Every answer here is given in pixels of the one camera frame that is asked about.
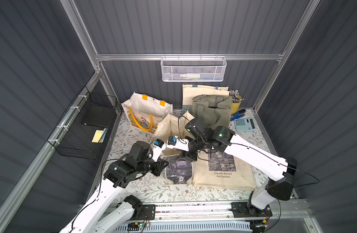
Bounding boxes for black wire wall basket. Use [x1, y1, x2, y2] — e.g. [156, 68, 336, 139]
[48, 89, 117, 160]

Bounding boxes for yellow pen holder cup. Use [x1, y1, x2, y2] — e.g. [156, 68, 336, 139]
[229, 90, 243, 114]

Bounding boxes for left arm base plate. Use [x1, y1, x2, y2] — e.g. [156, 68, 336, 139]
[134, 204, 156, 222]

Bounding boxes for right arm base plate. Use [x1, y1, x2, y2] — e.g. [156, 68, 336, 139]
[230, 202, 273, 218]

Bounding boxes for cream canvas bag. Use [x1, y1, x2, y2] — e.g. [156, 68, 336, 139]
[151, 112, 194, 184]

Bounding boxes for floral table mat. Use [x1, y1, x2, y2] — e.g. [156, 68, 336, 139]
[92, 109, 275, 204]

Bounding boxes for blue stapler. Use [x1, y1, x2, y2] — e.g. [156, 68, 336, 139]
[230, 109, 246, 121]

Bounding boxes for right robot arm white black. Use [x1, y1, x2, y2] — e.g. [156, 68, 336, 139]
[168, 118, 298, 210]

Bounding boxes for cream tote bag black lettering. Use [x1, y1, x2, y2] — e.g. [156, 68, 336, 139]
[182, 84, 230, 105]

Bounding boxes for white bottle in basket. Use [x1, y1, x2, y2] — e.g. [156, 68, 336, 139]
[180, 73, 201, 79]

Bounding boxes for white wire mesh basket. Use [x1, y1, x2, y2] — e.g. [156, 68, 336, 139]
[161, 55, 228, 82]

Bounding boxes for cream canvas bag painting print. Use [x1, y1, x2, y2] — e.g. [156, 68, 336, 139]
[192, 151, 257, 191]

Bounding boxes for yellow sticky note pad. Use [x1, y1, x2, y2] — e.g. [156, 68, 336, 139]
[92, 130, 104, 143]

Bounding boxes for olive green tote bag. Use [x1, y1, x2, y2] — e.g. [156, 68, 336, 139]
[192, 95, 232, 130]

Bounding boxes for black notebook in basket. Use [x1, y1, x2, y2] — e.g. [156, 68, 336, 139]
[81, 105, 114, 128]

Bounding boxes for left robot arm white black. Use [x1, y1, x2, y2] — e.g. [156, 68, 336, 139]
[61, 139, 169, 233]

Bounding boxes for light blue calculator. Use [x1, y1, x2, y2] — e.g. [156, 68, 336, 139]
[234, 117, 256, 132]

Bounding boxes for small green circuit board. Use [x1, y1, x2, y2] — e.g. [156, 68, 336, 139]
[127, 222, 145, 232]

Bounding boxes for white tote bag yellow handles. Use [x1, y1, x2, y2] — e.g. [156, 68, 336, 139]
[122, 92, 173, 134]

